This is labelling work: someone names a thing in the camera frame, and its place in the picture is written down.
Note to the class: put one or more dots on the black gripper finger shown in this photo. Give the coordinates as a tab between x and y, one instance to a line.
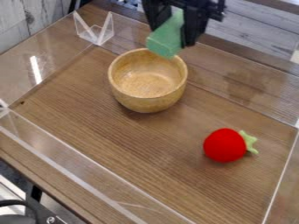
195	20
158	11

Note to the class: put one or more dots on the clear acrylic enclosure wall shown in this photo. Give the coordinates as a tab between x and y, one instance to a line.
86	186

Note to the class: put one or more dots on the red plush strawberry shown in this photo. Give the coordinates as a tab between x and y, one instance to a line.
228	145

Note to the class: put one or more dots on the green foam block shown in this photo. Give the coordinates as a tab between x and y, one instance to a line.
165	41

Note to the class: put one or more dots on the black metal table frame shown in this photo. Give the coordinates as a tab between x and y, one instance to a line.
37	214

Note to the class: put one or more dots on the wooden brown bowl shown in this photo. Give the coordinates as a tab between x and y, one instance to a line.
147	82

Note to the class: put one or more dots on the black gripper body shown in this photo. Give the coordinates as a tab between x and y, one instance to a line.
217	6

